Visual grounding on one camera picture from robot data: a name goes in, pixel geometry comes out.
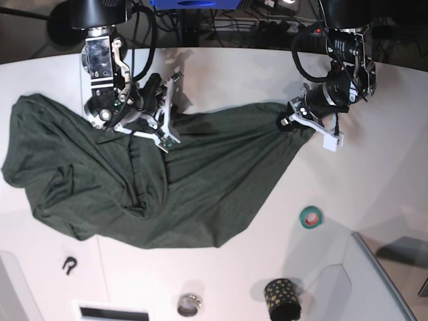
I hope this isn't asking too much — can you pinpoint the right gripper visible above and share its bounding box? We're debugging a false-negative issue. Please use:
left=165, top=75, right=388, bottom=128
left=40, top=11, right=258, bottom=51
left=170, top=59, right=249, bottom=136
left=138, top=73, right=167, bottom=116

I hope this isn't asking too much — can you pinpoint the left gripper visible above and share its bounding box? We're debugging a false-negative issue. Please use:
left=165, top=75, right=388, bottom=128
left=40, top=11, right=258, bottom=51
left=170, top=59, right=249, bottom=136
left=304, top=83, right=350, bottom=119

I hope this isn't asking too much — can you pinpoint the dark green t-shirt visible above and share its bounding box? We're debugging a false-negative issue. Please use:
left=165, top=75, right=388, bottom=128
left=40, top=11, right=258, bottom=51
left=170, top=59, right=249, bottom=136
left=1, top=94, right=314, bottom=249

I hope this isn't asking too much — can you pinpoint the green tape roll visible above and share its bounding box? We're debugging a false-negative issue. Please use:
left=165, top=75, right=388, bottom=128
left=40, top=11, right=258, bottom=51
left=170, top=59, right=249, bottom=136
left=299, top=206, right=323, bottom=229

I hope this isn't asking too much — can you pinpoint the small black clip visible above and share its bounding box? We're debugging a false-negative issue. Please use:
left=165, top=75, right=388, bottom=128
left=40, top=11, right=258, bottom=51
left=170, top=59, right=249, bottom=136
left=62, top=256, right=78, bottom=276

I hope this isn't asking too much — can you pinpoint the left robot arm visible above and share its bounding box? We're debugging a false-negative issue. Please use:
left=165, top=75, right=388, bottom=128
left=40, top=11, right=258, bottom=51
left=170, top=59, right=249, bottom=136
left=290, top=1, right=376, bottom=119

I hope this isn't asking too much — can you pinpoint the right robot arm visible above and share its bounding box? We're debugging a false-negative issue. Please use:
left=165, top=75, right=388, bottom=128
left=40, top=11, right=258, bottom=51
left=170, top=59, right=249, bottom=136
left=71, top=1, right=161, bottom=130

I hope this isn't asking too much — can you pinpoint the blue plastic box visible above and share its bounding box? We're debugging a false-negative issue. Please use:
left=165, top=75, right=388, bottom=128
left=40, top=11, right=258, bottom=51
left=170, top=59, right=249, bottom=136
left=149, top=0, right=240, bottom=10

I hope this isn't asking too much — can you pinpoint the round black stand base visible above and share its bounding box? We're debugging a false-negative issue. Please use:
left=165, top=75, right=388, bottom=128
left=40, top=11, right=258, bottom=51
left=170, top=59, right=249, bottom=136
left=46, top=1, right=87, bottom=47

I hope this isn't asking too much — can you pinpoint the black gold-dotted cup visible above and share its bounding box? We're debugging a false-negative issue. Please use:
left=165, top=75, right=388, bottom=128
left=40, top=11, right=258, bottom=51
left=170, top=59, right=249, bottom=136
left=264, top=278, right=302, bottom=321

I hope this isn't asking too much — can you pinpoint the silver tape roll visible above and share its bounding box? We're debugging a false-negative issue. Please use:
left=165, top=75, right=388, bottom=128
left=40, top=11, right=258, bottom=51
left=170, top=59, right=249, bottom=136
left=177, top=293, right=202, bottom=317

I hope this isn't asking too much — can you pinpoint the white slotted tray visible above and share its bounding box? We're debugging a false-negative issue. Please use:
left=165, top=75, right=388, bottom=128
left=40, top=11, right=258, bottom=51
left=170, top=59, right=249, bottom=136
left=72, top=300, right=156, bottom=321

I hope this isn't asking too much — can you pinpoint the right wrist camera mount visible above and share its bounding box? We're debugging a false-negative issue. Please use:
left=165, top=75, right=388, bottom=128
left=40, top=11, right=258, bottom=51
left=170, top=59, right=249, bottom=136
left=113, top=72, right=183, bottom=153

